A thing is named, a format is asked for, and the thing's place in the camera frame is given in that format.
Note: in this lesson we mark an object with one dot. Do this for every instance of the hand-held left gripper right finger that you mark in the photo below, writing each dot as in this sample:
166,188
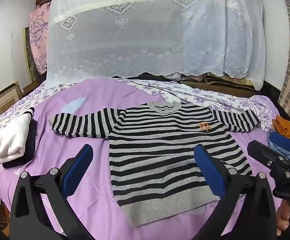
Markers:
209,170

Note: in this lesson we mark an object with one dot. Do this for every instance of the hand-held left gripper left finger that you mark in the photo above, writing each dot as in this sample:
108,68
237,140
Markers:
78,166

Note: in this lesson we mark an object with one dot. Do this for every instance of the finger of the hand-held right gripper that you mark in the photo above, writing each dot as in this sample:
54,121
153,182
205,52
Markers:
282,142
261,152

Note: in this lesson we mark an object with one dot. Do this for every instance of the black grey striped sweater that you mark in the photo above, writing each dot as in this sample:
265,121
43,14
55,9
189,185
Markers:
165,142

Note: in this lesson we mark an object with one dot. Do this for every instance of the person's right hand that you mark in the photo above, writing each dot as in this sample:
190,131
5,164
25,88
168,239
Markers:
283,217

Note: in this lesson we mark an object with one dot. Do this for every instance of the light blue cloth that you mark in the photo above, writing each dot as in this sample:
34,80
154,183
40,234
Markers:
281,151

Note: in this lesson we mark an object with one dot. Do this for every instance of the orange cloth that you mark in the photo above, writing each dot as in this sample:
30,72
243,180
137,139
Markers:
286,127

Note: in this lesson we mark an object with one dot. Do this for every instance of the purple bed sheet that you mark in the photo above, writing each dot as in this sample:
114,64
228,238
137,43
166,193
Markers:
85,120

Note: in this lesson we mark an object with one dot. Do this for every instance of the dark navy folded garment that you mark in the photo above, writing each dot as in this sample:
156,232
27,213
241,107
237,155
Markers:
28,142

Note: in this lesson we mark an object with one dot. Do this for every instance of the white folded garment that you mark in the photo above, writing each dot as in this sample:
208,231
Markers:
11,140

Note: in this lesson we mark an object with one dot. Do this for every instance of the white purple floral sheet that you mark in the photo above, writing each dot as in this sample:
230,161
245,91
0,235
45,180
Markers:
184,90

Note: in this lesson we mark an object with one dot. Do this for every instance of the dark framed panel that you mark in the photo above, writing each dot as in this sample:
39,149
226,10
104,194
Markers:
30,55

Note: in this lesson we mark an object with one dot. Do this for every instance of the pink floral cloth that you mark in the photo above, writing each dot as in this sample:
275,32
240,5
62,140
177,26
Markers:
38,35

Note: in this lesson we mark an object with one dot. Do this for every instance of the white lace cover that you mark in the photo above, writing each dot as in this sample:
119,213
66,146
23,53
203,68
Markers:
147,30

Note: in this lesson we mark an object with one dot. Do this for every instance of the wooden picture frame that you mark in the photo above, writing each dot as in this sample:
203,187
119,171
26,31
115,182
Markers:
2,100

